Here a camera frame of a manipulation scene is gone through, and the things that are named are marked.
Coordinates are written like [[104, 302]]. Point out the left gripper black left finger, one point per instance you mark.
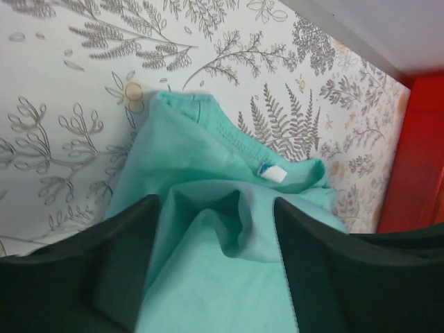
[[90, 282]]

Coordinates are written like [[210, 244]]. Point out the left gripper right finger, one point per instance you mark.
[[342, 282]]

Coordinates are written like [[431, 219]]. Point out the turquoise t shirt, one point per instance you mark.
[[216, 264]]

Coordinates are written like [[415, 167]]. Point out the red plastic bin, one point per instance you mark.
[[414, 196]]

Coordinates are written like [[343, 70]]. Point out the floral table mat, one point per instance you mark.
[[76, 78]]

